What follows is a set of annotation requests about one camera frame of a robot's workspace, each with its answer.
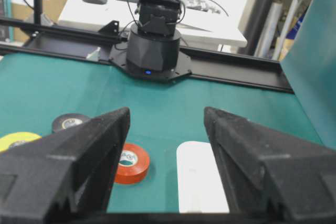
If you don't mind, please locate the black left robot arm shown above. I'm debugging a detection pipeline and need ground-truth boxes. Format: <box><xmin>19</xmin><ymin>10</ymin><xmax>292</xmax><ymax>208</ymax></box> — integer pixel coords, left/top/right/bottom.
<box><xmin>125</xmin><ymin>0</ymin><xmax>192</xmax><ymax>80</ymax></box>

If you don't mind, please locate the white desk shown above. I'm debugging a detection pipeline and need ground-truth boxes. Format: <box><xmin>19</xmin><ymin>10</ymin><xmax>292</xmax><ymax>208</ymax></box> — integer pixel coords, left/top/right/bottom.
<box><xmin>58</xmin><ymin>0</ymin><xmax>247</xmax><ymax>50</ymax></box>

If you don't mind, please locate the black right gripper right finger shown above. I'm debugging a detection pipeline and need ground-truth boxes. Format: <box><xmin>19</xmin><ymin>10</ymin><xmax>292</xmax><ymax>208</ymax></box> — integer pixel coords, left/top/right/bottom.
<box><xmin>204</xmin><ymin>106</ymin><xmax>335</xmax><ymax>223</ymax></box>

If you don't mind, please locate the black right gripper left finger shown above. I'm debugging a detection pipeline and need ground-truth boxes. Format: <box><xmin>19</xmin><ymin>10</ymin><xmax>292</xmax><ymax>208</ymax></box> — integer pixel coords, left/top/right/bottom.
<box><xmin>1</xmin><ymin>107</ymin><xmax>130</xmax><ymax>223</ymax></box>

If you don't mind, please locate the orange tape roll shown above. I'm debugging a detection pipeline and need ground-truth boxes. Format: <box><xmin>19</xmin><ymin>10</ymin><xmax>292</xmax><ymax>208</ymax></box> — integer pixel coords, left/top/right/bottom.
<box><xmin>114</xmin><ymin>143</ymin><xmax>150</xmax><ymax>185</ymax></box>

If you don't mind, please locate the black aluminium frame rail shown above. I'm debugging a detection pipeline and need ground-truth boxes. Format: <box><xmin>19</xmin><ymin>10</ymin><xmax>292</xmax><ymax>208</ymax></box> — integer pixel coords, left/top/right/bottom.
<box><xmin>1</xmin><ymin>17</ymin><xmax>293</xmax><ymax>93</ymax></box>

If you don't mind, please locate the white plastic case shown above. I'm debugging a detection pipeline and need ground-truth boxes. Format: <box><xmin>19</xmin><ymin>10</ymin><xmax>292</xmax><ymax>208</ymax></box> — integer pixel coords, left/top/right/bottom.
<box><xmin>176</xmin><ymin>141</ymin><xmax>229</xmax><ymax>214</ymax></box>

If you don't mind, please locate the yellow tape roll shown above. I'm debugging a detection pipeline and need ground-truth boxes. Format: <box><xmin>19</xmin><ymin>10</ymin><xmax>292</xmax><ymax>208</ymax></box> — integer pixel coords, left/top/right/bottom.
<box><xmin>1</xmin><ymin>132</ymin><xmax>41</xmax><ymax>152</ymax></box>

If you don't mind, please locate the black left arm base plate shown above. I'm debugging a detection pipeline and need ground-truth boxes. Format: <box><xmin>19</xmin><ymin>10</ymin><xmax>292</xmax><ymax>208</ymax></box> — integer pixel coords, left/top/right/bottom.
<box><xmin>109</xmin><ymin>46</ymin><xmax>192</xmax><ymax>82</ymax></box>

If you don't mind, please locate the black tape roll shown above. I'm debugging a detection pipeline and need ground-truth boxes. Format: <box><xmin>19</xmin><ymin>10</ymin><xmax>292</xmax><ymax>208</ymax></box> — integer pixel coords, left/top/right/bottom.
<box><xmin>51</xmin><ymin>113</ymin><xmax>90</xmax><ymax>133</ymax></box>

